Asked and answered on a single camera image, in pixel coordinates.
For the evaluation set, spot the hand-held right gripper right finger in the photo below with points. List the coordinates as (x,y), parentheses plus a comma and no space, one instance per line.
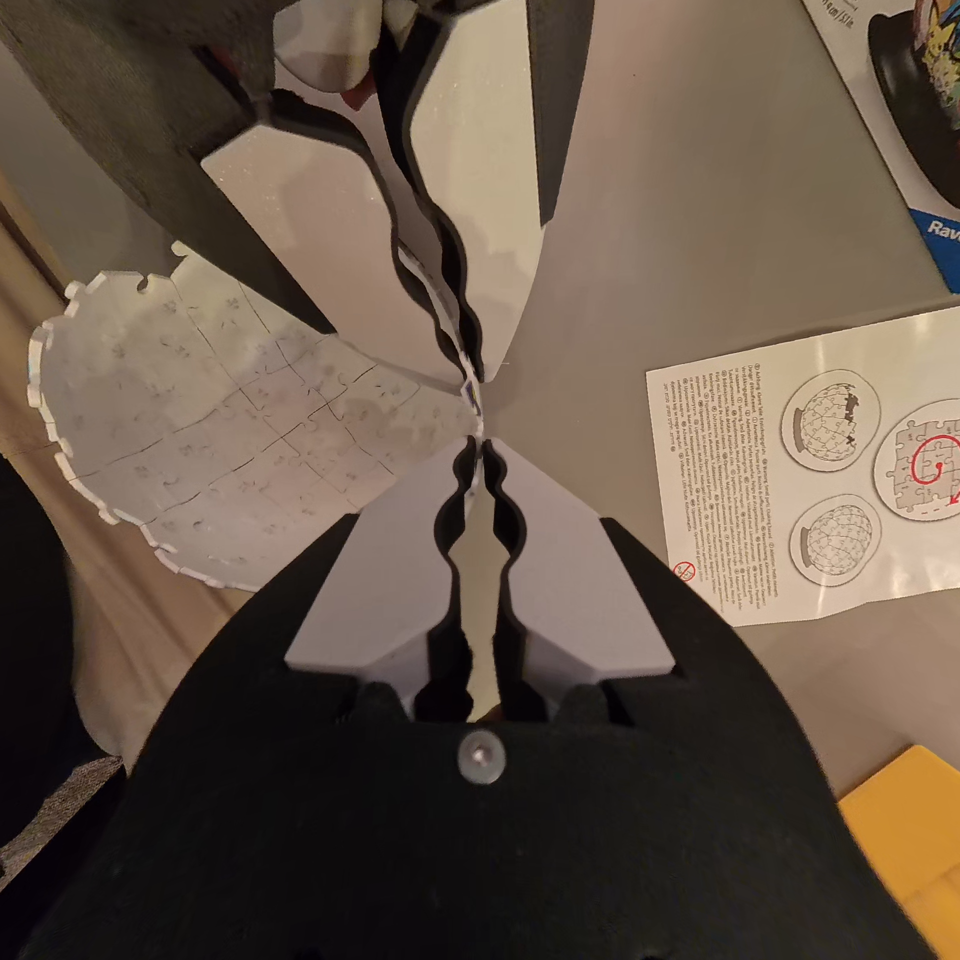
(585,600)

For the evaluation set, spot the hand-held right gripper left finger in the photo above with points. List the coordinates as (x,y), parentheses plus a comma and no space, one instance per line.
(375,592)

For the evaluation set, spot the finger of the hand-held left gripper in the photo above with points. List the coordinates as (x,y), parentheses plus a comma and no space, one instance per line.
(480,150)
(315,217)

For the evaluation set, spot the partly built puzzle ball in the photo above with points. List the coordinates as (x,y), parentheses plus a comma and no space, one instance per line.
(187,450)

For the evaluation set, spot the printed puzzle box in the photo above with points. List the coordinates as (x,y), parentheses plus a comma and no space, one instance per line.
(885,97)

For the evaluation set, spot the white instruction sheet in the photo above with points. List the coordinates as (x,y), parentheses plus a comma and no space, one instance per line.
(720,450)

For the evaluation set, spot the yellow box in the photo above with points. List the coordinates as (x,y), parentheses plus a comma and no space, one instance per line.
(915,840)

